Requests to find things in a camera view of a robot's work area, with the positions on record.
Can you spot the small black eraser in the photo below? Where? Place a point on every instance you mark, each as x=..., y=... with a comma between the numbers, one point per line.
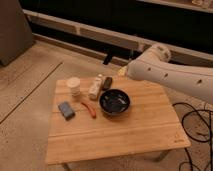
x=107, y=83

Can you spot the black bowl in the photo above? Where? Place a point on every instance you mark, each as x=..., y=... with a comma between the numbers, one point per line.
x=113, y=102

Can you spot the white stacked cups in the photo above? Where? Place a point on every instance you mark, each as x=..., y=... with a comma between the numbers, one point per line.
x=73, y=84

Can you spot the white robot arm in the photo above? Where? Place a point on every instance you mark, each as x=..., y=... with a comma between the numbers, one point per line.
x=153, y=65

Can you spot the orange chili pepper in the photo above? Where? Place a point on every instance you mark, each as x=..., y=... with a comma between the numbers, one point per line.
x=90, y=109

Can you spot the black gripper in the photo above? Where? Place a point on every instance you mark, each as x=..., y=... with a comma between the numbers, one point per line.
x=107, y=59

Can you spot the blue eraser block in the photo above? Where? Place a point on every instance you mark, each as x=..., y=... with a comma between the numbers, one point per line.
x=66, y=110

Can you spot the wooden table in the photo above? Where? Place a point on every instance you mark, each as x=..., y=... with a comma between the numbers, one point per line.
x=149, y=124

